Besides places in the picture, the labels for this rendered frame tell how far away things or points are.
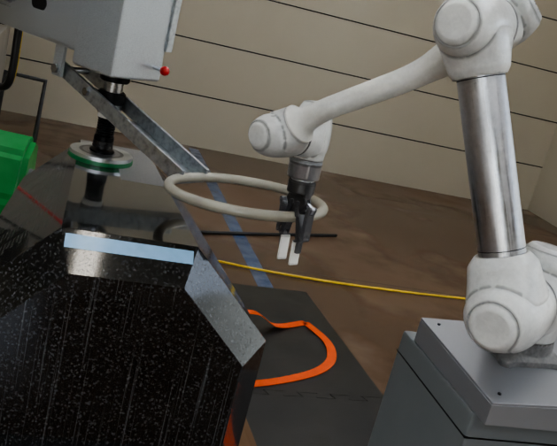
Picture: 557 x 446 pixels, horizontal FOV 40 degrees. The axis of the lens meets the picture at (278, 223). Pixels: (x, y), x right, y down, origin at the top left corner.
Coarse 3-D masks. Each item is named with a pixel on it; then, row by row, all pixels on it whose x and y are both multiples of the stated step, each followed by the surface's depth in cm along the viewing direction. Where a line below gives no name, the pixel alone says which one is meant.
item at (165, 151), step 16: (80, 80) 258; (96, 80) 270; (96, 96) 254; (112, 112) 250; (128, 112) 261; (144, 112) 257; (128, 128) 246; (144, 128) 257; (160, 128) 253; (144, 144) 242; (160, 144) 253; (176, 144) 249; (160, 160) 238; (176, 160) 248; (192, 160) 245
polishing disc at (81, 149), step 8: (72, 144) 262; (80, 144) 265; (88, 144) 268; (72, 152) 257; (80, 152) 255; (88, 152) 257; (120, 152) 268; (96, 160) 254; (104, 160) 254; (112, 160) 256; (120, 160) 258; (128, 160) 261
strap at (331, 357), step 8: (256, 312) 364; (312, 328) 386; (320, 336) 379; (328, 344) 372; (328, 352) 363; (336, 352) 366; (328, 360) 355; (320, 368) 345; (328, 368) 347; (288, 376) 331; (296, 376) 332; (304, 376) 334; (312, 376) 336; (256, 384) 317; (264, 384) 319; (272, 384) 320
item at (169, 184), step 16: (176, 176) 230; (192, 176) 238; (208, 176) 243; (224, 176) 246; (240, 176) 248; (176, 192) 211; (288, 192) 244; (208, 208) 205; (224, 208) 203; (240, 208) 203; (320, 208) 220
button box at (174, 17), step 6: (174, 0) 251; (180, 0) 252; (174, 6) 251; (180, 6) 253; (174, 12) 252; (174, 18) 253; (174, 24) 254; (168, 30) 254; (174, 30) 255; (168, 36) 254; (168, 42) 255; (168, 48) 256
